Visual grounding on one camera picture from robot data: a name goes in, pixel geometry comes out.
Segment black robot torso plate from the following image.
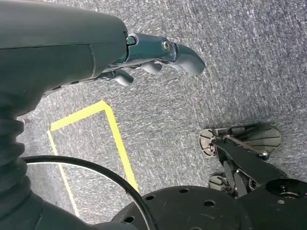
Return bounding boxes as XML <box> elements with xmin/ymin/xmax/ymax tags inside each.
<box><xmin>111</xmin><ymin>185</ymin><xmax>255</xmax><ymax>230</ymax></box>

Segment black robot foot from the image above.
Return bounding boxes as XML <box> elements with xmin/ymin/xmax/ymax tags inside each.
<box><xmin>199</xmin><ymin>123</ymin><xmax>281</xmax><ymax>159</ymax></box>

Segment yellow floor tape rectangle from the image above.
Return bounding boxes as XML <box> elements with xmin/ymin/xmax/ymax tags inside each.
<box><xmin>47</xmin><ymin>100</ymin><xmax>140</xmax><ymax>218</ymax></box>

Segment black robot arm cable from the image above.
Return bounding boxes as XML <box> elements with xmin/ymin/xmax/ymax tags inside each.
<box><xmin>20</xmin><ymin>155</ymin><xmax>159</xmax><ymax>230</ymax></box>

